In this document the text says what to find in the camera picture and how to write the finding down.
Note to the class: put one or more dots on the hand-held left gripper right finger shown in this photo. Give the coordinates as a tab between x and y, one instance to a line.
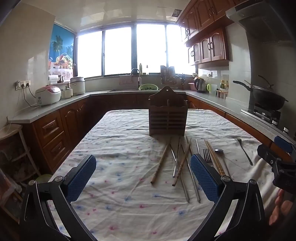
204	178

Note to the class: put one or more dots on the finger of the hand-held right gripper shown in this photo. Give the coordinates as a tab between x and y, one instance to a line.
283	142
269	154

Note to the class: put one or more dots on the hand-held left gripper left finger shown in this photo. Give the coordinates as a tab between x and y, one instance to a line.
81	176

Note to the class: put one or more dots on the wooden chopstick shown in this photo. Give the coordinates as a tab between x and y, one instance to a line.
213	153
160	162
185	155
189	144
210	153

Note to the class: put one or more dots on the metal spoon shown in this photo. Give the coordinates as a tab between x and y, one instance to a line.
219	151

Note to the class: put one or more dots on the wooden utensil holder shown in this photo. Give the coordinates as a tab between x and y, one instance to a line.
167	115

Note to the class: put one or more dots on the person's right hand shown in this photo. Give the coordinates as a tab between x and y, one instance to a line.
281	208

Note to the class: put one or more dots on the metal chopstick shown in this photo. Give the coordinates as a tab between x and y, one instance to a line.
185	190
195	187
178	150
197	146

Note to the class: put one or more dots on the metal fork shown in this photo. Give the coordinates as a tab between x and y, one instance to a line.
243	149
207	155

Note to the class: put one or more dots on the gas stove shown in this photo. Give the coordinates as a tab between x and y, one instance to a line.
266	113

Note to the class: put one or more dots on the green basin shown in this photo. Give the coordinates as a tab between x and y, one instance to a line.
44	178

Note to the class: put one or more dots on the black wok with lid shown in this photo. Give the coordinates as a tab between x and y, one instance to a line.
268	97

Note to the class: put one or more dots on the wooden lower kitchen cabinets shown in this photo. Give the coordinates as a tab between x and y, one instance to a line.
53	129

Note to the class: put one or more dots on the wooden kitchen cabinets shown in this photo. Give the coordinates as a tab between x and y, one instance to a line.
53	129
215	44

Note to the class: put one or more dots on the white floral tablecloth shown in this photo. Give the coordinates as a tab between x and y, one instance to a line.
129	148

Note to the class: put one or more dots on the wooden spatula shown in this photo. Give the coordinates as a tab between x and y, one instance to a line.
248	83

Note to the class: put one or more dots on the spice jar set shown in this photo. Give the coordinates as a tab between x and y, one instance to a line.
222	93

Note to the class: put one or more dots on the grey kitchen countertop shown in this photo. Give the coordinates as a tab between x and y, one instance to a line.
76	97

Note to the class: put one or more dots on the condiment bottle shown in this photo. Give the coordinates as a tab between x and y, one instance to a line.
222	84
226	84

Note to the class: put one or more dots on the small white pot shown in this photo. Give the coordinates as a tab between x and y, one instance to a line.
67	92

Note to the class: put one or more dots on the white and pink rice cooker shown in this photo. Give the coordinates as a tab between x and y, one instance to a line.
47	93

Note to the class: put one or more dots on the green and white pitcher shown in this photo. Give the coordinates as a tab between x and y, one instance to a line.
209	88

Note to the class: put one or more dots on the white slow cooker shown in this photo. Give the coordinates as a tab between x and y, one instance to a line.
77	85

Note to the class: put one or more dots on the electric kettle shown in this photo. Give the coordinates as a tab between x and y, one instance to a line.
200	84

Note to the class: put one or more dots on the knife holder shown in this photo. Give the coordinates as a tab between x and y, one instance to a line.
182	82

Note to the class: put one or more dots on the paper towel roll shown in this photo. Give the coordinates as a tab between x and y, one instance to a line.
53	79

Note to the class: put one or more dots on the green colander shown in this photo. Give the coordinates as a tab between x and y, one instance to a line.
148	87

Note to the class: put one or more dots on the dish drying rack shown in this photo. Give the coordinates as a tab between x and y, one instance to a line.
167	74

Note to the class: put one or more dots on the kitchen faucet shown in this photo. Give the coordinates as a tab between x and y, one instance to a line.
140	80

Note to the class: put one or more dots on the range hood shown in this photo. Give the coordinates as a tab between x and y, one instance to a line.
266	25

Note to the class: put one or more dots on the wooden upper kitchen cabinets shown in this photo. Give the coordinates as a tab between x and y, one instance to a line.
215	44

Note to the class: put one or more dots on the kitchen window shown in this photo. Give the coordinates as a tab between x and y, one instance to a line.
118	51

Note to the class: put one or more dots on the palm tree fruit poster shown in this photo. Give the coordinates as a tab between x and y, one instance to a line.
61	46

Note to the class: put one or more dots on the ceiling vent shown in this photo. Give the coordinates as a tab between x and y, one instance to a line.
175	12

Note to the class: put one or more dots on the wall power socket strip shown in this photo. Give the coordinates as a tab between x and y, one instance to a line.
23	84

